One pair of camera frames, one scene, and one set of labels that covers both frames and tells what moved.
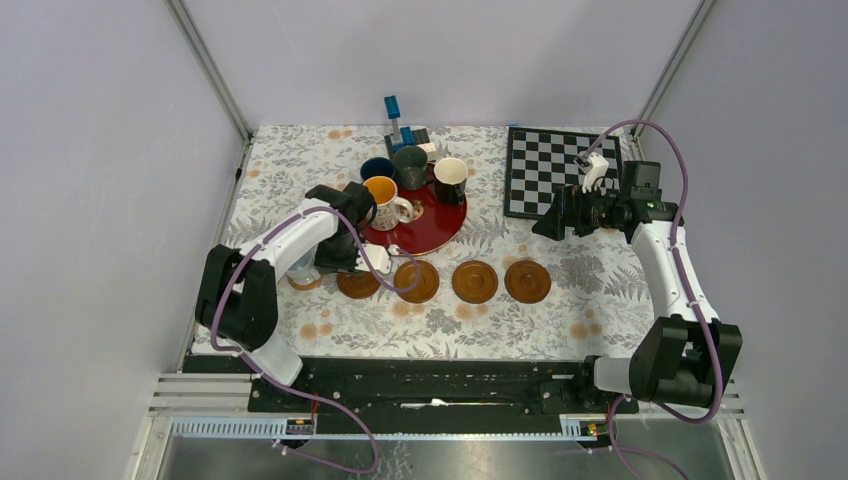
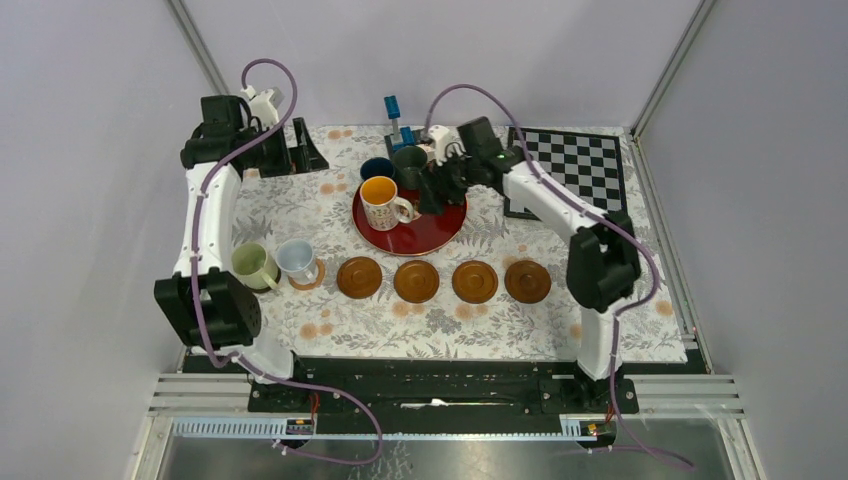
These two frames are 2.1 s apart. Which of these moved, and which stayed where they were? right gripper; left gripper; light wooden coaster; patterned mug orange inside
Moved: left gripper; right gripper
Stayed: light wooden coaster; patterned mug orange inside
